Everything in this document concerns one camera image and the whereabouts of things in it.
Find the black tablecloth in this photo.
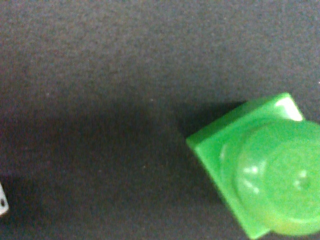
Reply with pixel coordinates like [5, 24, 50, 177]
[0, 0, 320, 240]

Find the small white die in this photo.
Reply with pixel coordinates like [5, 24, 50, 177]
[0, 184, 9, 217]

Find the green block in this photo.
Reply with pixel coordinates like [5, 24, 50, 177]
[186, 92, 320, 240]

